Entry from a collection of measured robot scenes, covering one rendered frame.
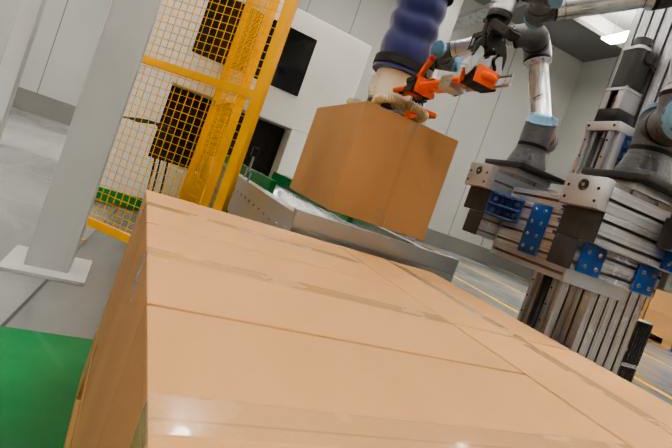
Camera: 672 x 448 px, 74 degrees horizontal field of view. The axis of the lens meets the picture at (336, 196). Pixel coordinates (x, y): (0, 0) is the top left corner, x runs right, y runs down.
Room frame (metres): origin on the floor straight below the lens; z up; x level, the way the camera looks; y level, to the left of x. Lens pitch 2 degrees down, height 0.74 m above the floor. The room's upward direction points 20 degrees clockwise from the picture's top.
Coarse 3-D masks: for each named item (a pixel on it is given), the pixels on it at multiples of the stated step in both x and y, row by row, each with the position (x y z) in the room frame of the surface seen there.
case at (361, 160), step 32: (320, 128) 1.95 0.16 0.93; (352, 128) 1.59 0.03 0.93; (384, 128) 1.58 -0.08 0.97; (416, 128) 1.62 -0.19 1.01; (320, 160) 1.81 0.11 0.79; (352, 160) 1.55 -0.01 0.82; (384, 160) 1.60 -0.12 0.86; (416, 160) 1.64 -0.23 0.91; (448, 160) 1.68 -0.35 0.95; (320, 192) 1.68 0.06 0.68; (352, 192) 1.57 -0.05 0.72; (384, 192) 1.61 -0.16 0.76; (416, 192) 1.65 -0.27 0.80; (384, 224) 1.63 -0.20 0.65; (416, 224) 1.67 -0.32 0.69
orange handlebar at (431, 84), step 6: (486, 72) 1.29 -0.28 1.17; (432, 78) 1.54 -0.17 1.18; (456, 78) 1.40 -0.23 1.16; (486, 78) 1.29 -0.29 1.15; (492, 78) 1.29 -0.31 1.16; (420, 84) 1.61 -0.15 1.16; (426, 84) 1.57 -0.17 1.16; (432, 84) 1.53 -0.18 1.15; (438, 84) 1.50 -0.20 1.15; (396, 90) 1.79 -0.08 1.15; (402, 90) 1.74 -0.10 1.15; (432, 90) 1.57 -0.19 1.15; (438, 90) 1.55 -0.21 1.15; (414, 114) 2.20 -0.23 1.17; (432, 114) 2.02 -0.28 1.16
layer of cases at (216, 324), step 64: (128, 256) 0.99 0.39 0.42; (192, 256) 0.72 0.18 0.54; (256, 256) 0.88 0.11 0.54; (320, 256) 1.13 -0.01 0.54; (128, 320) 0.58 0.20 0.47; (192, 320) 0.47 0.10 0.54; (256, 320) 0.54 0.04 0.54; (320, 320) 0.63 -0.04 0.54; (384, 320) 0.74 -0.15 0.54; (448, 320) 0.92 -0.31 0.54; (512, 320) 1.20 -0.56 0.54; (128, 384) 0.41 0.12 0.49; (192, 384) 0.35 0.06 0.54; (256, 384) 0.39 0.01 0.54; (320, 384) 0.43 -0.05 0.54; (384, 384) 0.49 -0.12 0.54; (448, 384) 0.55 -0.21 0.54; (512, 384) 0.65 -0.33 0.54; (576, 384) 0.77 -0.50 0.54
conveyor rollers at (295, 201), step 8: (280, 192) 2.88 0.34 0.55; (288, 192) 3.18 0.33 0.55; (288, 200) 2.52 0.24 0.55; (296, 200) 2.73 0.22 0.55; (304, 200) 2.95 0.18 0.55; (304, 208) 2.37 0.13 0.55; (312, 208) 2.58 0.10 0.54; (320, 208) 2.79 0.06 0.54; (328, 216) 2.43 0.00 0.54; (336, 216) 2.55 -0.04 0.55; (352, 224) 2.40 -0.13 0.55
